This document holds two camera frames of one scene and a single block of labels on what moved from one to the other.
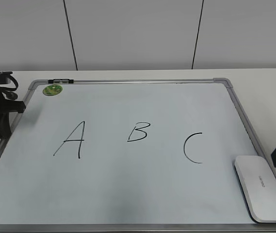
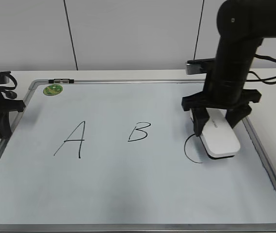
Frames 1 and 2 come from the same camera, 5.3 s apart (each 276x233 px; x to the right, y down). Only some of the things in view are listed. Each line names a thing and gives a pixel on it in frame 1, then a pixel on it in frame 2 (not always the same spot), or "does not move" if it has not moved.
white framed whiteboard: [124, 156] does not move
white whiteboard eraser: [262, 195] to [218, 137]
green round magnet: [52, 90] does not move
